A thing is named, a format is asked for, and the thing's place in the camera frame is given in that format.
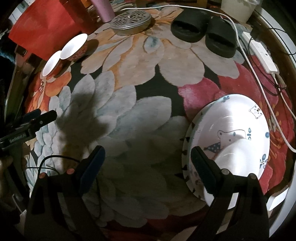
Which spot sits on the round metal perforated lid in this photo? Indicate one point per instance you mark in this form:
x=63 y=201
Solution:
x=130 y=22

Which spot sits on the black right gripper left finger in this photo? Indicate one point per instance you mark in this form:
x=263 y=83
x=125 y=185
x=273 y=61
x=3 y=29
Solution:
x=90 y=167

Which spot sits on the white plastic bucket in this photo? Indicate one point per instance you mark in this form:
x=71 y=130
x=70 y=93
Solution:
x=240 y=10

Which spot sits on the red bowl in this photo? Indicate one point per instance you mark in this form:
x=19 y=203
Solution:
x=75 y=48
x=54 y=65

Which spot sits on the red bag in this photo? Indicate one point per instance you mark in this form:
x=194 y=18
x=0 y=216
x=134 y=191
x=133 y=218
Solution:
x=46 y=26

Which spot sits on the large leaf pattern plate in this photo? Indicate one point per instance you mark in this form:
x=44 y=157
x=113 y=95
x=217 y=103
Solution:
x=193 y=182

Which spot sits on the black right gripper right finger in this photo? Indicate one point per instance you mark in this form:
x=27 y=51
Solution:
x=214 y=179

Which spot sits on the medium bear lovable plate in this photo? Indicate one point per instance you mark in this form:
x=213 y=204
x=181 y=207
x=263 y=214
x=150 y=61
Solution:
x=229 y=119

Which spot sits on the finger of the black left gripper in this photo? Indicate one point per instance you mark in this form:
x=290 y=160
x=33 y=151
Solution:
x=46 y=118
x=28 y=120

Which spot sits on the white power strip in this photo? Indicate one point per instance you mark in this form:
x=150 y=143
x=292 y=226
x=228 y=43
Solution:
x=261 y=53

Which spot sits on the pink cylindrical cup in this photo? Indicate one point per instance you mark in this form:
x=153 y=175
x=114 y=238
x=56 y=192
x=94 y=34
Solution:
x=104 y=10

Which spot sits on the white furniture edge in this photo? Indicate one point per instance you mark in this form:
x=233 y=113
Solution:
x=276 y=199

